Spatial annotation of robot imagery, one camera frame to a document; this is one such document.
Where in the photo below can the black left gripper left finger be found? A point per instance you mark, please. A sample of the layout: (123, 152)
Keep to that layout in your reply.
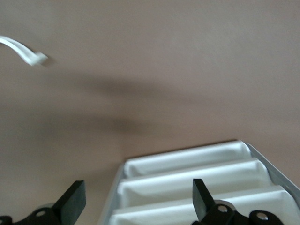
(70, 206)

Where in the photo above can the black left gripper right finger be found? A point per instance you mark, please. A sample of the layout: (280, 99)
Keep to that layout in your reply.
(204, 204)

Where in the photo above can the white drawer cabinet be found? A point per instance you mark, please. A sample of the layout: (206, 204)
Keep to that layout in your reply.
(281, 174)

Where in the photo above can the white curved strip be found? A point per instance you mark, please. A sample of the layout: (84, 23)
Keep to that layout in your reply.
(25, 52)

